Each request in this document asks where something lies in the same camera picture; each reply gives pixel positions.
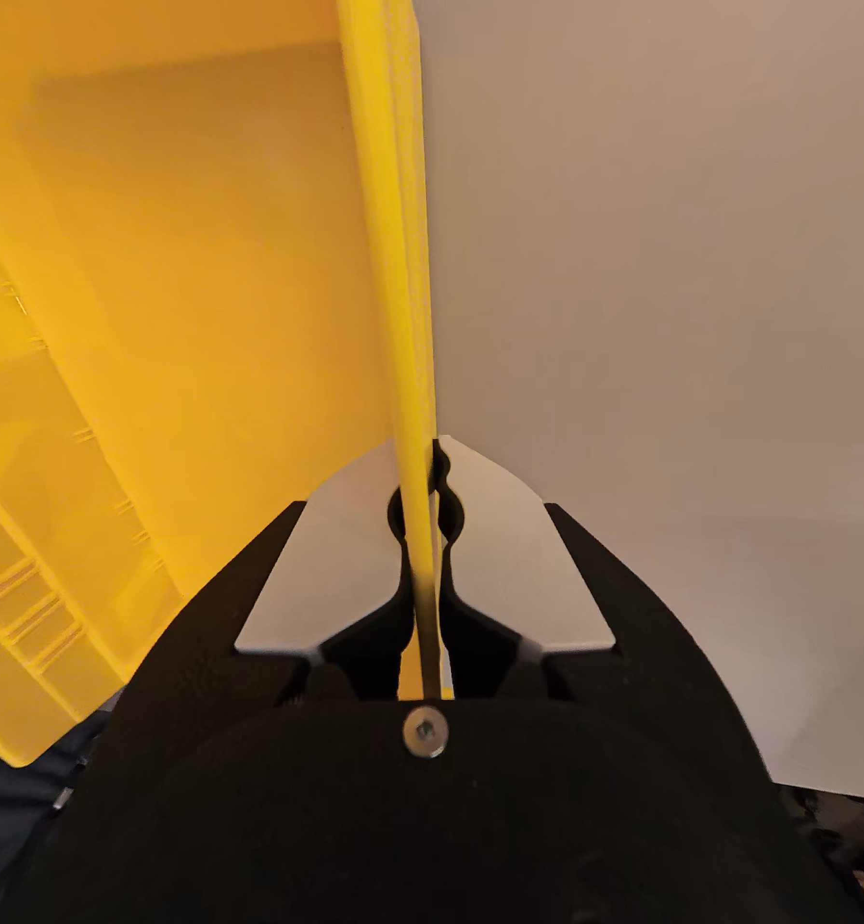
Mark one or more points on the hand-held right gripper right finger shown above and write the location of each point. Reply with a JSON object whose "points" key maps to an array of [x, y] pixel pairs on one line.
{"points": [[518, 570]]}

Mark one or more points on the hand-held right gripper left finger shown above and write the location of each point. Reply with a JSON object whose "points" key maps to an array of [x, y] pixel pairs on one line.
{"points": [[331, 577]]}

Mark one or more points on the yellow plastic box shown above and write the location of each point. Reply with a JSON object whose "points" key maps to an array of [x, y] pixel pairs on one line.
{"points": [[186, 289]]}

